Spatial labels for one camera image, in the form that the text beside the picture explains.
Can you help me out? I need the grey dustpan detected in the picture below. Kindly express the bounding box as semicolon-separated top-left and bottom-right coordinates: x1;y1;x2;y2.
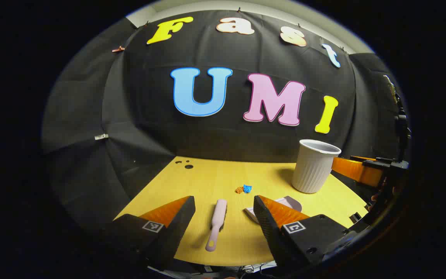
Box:
244;196;303;224

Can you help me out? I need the black backdrop cloth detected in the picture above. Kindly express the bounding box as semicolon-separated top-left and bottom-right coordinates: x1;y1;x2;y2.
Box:
41;10;409;233

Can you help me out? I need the small pink broom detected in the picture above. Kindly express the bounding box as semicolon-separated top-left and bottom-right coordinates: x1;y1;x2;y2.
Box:
205;199;228;252

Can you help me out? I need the white ribbed garbage bin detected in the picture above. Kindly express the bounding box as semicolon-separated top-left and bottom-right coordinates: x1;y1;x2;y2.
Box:
291;139;342;194

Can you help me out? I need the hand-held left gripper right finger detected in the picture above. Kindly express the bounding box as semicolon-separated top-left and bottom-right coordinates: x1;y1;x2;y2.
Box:
253;195;361;272

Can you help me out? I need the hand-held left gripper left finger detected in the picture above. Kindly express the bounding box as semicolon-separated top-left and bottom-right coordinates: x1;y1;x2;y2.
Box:
103;196;196;272

